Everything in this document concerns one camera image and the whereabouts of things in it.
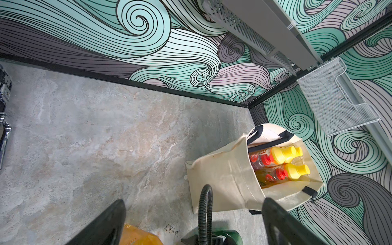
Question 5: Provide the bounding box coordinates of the black hard carrying case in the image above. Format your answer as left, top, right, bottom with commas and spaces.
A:
1, 65, 12, 169

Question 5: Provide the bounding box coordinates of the orange bottle yellow cap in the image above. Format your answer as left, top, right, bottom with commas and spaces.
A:
284, 163, 310, 180
249, 146, 298, 164
295, 147, 303, 157

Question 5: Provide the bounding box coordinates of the aluminium wall rail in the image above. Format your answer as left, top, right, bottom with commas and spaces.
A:
335, 72, 392, 163

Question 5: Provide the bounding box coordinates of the large orange soap bottle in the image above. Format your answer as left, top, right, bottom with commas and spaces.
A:
119, 224, 163, 245

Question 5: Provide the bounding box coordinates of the cream canvas shopping bag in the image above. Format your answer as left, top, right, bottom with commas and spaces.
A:
185, 124, 324, 213

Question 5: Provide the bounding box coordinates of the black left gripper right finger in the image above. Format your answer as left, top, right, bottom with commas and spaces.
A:
261, 198, 325, 245

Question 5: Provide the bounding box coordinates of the yellow-green soap bottle red cap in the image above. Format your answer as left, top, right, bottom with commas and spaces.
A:
255, 168, 288, 188

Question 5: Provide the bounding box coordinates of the clear plastic wall bin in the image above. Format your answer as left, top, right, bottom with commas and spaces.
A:
296, 57, 381, 137

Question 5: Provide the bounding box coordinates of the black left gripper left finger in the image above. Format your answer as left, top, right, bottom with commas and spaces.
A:
66, 199, 126, 245

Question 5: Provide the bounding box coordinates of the dark green bottle red cap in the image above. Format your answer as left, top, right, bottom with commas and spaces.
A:
213, 230, 244, 245

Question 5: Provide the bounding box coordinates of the black corrugated right cable hose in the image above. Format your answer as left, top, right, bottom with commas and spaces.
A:
197, 184, 214, 245

